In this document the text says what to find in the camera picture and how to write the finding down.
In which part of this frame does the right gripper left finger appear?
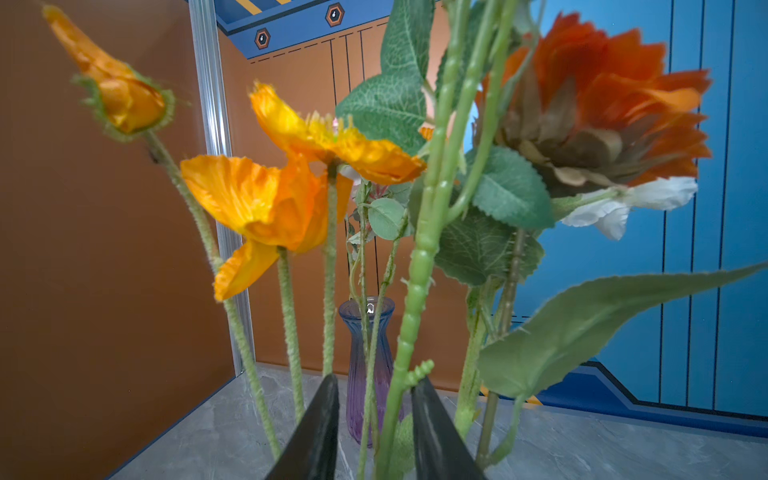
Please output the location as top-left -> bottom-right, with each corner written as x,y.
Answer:
266,374 -> 340,480

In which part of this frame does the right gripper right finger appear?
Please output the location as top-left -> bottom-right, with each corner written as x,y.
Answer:
411,377 -> 485,480

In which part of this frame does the purple glass vase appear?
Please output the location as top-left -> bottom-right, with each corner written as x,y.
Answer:
339,297 -> 395,444

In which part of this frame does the orange poppy stem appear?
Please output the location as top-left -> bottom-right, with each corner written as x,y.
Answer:
41,4 -> 428,460

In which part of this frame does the pale pink rose stem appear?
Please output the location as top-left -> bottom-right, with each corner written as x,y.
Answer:
334,0 -> 556,480

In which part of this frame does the orange gerbera stem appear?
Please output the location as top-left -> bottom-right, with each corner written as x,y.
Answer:
470,13 -> 710,427

